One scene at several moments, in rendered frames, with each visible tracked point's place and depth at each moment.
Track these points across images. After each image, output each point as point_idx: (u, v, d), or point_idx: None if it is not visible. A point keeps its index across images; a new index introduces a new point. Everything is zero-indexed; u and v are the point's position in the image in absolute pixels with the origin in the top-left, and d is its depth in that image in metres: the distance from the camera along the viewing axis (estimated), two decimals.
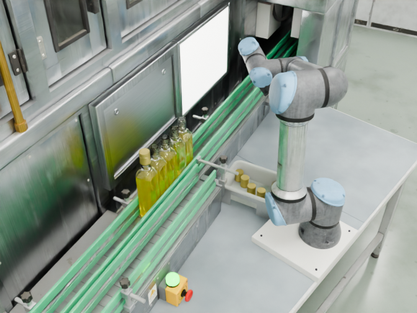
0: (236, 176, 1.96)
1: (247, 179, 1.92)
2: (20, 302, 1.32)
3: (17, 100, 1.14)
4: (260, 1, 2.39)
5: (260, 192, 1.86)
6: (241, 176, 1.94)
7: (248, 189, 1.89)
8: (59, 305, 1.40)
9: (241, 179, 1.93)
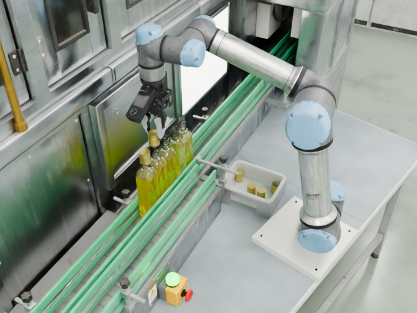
0: (236, 176, 1.96)
1: None
2: (20, 302, 1.32)
3: (17, 100, 1.14)
4: (260, 1, 2.39)
5: (260, 192, 1.86)
6: (149, 135, 1.52)
7: (248, 189, 1.89)
8: (59, 305, 1.40)
9: (154, 137, 1.51)
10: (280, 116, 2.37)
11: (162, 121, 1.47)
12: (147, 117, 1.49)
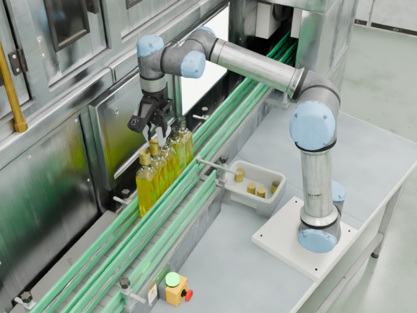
0: (236, 176, 1.96)
1: (158, 140, 1.55)
2: (20, 302, 1.32)
3: (17, 100, 1.14)
4: (260, 1, 2.39)
5: (260, 192, 1.86)
6: (150, 144, 1.54)
7: (248, 189, 1.89)
8: (59, 305, 1.40)
9: (154, 146, 1.54)
10: (280, 116, 2.37)
11: (163, 130, 1.49)
12: (147, 126, 1.51)
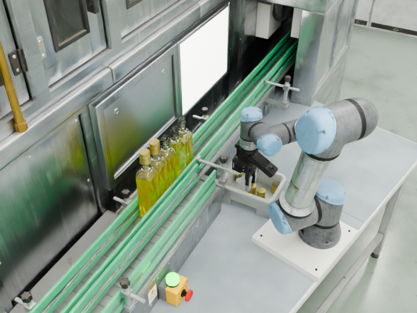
0: (236, 176, 1.96)
1: (158, 140, 1.55)
2: (20, 302, 1.32)
3: (17, 100, 1.14)
4: (260, 1, 2.39)
5: (260, 192, 1.86)
6: (150, 144, 1.54)
7: None
8: (59, 305, 1.40)
9: (154, 146, 1.54)
10: (280, 116, 2.37)
11: (258, 167, 1.89)
12: (252, 176, 1.85)
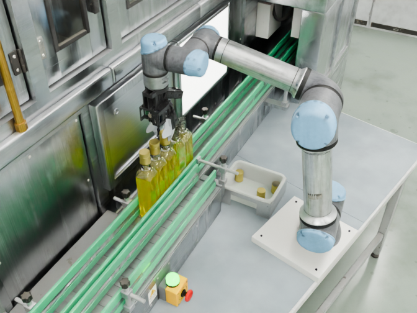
0: (236, 176, 1.96)
1: (158, 140, 1.55)
2: (20, 302, 1.32)
3: (17, 100, 1.14)
4: (260, 1, 2.39)
5: (260, 192, 1.86)
6: (150, 144, 1.54)
7: None
8: (59, 305, 1.40)
9: (154, 146, 1.54)
10: (280, 116, 2.37)
11: None
12: (167, 117, 1.54)
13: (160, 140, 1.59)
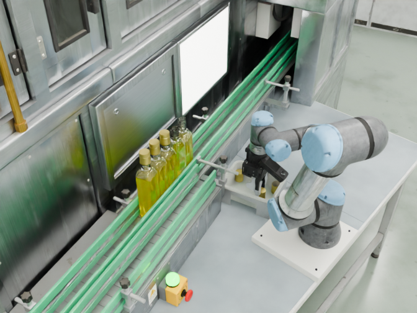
0: (236, 176, 1.96)
1: (158, 140, 1.55)
2: (20, 302, 1.32)
3: (17, 100, 1.14)
4: (260, 1, 2.39)
5: (260, 192, 1.87)
6: (150, 144, 1.54)
7: (167, 136, 1.58)
8: (59, 305, 1.40)
9: (154, 146, 1.54)
10: (280, 116, 2.37)
11: (268, 171, 1.87)
12: (262, 181, 1.83)
13: (160, 140, 1.59)
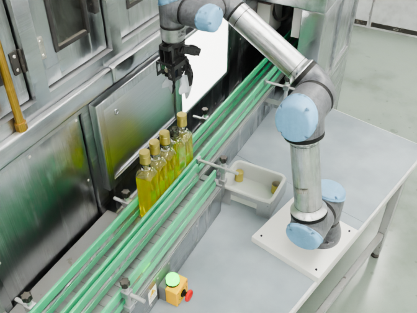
0: (236, 176, 1.96)
1: (158, 140, 1.55)
2: (20, 302, 1.32)
3: (17, 100, 1.14)
4: (260, 1, 2.39)
5: (185, 114, 1.66)
6: (150, 144, 1.54)
7: (167, 136, 1.58)
8: (59, 305, 1.40)
9: (154, 146, 1.54)
10: None
11: None
12: None
13: (160, 140, 1.59)
